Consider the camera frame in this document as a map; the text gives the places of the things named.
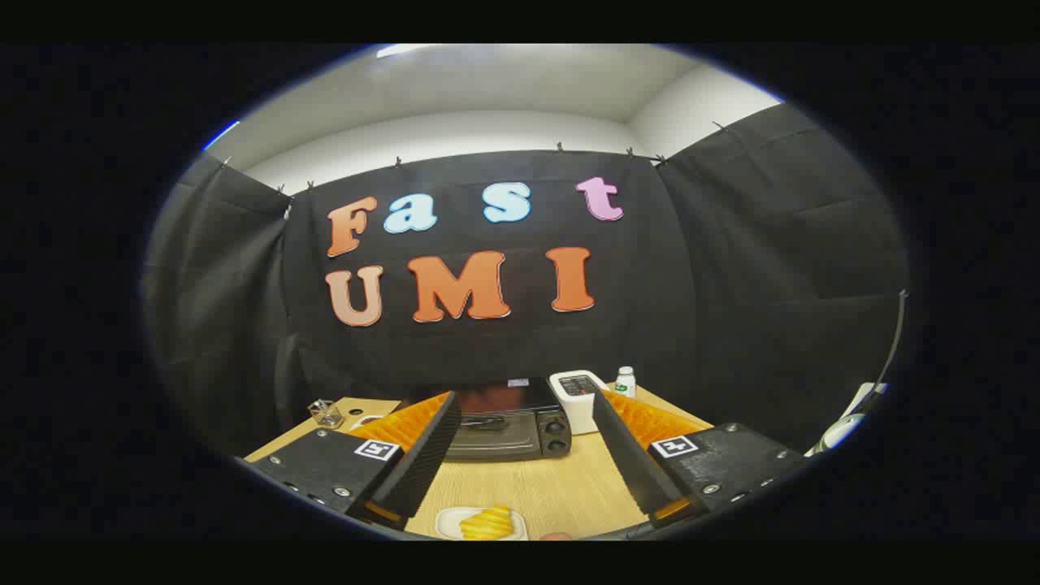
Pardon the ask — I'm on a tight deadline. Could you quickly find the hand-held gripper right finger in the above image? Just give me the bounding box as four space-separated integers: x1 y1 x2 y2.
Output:
591 388 813 529

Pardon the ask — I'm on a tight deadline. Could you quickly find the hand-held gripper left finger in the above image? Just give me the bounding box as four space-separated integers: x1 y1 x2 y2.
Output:
244 392 462 530

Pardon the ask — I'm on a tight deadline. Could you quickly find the yellow bread pastry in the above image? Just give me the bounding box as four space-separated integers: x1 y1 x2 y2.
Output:
460 505 514 541

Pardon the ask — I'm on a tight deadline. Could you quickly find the black toaster oven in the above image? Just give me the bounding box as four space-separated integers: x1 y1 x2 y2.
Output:
422 378 573 462

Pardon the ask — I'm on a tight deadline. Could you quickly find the white pop-up toaster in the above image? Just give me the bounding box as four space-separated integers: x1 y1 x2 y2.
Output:
549 370 612 436

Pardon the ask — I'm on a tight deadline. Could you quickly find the white rectangular plate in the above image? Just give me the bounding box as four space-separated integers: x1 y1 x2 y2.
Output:
435 506 529 541

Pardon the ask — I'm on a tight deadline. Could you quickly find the white device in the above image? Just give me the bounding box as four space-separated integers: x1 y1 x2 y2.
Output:
804 382 891 456

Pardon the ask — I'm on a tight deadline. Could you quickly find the grey cable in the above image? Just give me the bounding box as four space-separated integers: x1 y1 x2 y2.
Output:
882 288 909 392

